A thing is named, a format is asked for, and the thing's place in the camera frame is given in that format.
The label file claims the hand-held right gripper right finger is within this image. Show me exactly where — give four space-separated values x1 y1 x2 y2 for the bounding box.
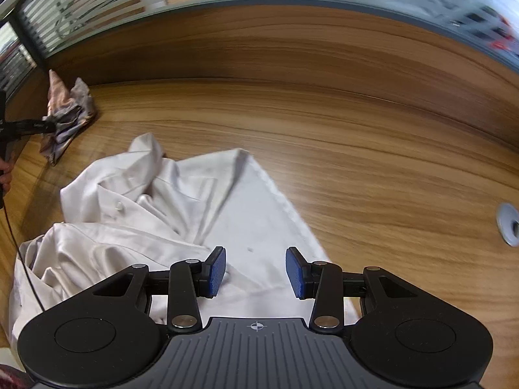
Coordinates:
285 246 423 330

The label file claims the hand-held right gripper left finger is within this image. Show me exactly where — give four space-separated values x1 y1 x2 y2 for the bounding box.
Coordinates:
91 246 227 330

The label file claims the patterned pink grey scarf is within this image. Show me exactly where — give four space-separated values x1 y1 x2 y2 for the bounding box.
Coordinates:
41 69 99 167

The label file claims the white button shirt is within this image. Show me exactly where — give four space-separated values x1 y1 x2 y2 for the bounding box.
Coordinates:
8 132 366 351

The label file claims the person's left hand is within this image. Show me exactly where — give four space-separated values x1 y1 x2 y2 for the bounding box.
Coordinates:
0 158 14 195

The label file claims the person's maroon knit sweater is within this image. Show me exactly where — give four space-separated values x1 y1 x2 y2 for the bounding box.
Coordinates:
0 362 30 389

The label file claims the black cable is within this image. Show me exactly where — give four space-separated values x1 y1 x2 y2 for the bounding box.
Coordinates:
3 192 46 313

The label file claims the grey cable grommet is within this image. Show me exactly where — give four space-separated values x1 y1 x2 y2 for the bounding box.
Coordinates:
497 204 519 247

